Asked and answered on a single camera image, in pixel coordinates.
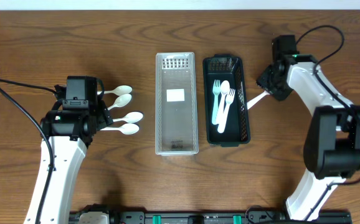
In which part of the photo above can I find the white plastic spoon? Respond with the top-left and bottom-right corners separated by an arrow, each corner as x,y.
104,85 -> 133,96
108,93 -> 132,110
102,123 -> 140,135
216,80 -> 230,124
112,111 -> 143,123

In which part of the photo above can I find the white plastic fork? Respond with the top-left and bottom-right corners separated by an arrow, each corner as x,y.
217,88 -> 235,134
247,91 -> 269,110

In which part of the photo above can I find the black plastic basket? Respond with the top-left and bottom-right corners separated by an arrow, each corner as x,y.
202,54 -> 251,147

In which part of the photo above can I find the pale green plastic fork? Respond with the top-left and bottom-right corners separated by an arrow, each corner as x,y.
211,80 -> 220,125

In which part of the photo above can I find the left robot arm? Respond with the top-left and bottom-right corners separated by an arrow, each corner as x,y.
24,76 -> 112,223

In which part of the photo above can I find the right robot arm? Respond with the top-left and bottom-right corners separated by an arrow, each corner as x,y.
257,54 -> 360,221

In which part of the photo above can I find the white label sticker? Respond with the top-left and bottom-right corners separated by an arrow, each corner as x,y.
166,89 -> 185,102

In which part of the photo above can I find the clear plastic basket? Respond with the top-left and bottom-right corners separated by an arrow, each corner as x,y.
155,52 -> 199,156

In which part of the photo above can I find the black mounting rail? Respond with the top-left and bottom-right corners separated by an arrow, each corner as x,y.
69,203 -> 353,224

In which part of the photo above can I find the left black cable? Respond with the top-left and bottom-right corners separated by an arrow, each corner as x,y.
0,75 -> 65,224

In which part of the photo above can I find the black cable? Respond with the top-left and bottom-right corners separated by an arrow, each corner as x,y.
0,75 -> 65,224
295,24 -> 360,218

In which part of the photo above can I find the right black cable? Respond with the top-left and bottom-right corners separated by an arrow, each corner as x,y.
295,24 -> 360,218

